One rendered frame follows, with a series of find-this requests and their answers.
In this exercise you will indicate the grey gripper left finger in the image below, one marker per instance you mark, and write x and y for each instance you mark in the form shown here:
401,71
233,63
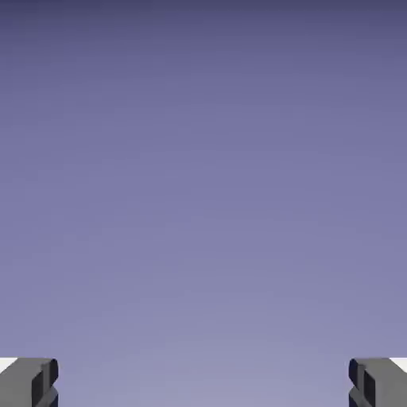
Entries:
22,381

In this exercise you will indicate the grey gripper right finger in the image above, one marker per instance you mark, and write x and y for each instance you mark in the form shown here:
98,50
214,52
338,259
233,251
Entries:
384,381

